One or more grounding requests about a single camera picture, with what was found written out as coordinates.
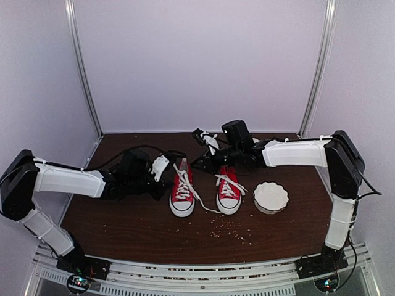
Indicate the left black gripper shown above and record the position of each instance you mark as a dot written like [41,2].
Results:
[163,186]

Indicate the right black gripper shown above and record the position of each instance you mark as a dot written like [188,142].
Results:
[208,163]

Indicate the red canvas sneaker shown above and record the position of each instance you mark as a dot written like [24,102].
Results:
[230,191]
[184,196]

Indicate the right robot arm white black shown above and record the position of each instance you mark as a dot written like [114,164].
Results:
[335,152]

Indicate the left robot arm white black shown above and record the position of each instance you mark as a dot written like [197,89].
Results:
[136,174]

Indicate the white scalloped ceramic bowl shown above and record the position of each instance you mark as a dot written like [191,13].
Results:
[270,198]

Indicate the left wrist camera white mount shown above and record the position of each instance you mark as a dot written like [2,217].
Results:
[163,162]

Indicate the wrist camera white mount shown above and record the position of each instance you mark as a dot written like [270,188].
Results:
[205,138]
[163,162]

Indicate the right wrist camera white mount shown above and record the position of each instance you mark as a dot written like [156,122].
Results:
[205,138]

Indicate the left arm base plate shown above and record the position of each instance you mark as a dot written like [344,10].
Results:
[92,268]

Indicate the aluminium front rail frame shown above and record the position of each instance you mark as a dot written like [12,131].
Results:
[274,277]

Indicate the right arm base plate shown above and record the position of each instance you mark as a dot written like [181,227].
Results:
[318,265]

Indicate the right aluminium corner post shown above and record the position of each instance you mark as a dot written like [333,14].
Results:
[323,56]

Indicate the aluminium corner post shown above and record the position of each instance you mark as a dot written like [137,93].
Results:
[323,56]
[73,27]

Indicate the left aluminium corner post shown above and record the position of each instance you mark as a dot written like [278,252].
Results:
[73,27]

